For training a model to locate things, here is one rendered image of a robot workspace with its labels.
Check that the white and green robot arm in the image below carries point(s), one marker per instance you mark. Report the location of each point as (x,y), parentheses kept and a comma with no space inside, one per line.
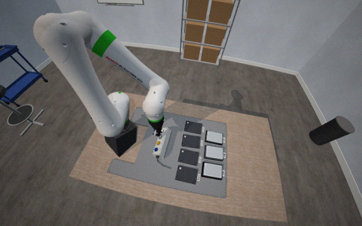
(65,36)

